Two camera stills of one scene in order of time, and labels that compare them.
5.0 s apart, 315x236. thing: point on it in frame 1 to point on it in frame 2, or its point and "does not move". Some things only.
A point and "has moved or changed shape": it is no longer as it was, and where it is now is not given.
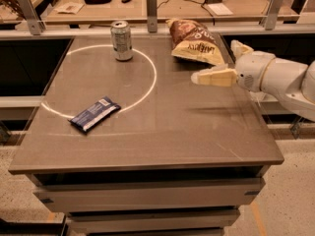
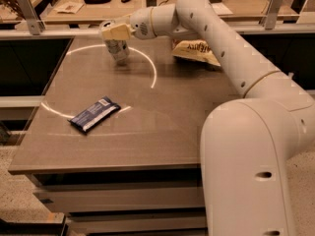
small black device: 126,0 does not move
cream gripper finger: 238,49 to 125,20
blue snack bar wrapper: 100,110 does not move
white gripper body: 253,71 to 141,23
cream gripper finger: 216,77 to 118,32
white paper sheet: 220,9 does not move
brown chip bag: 196,41 does not move
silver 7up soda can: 121,38 has moved or changed shape
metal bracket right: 273,11 does not move
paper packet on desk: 69,8 does not move
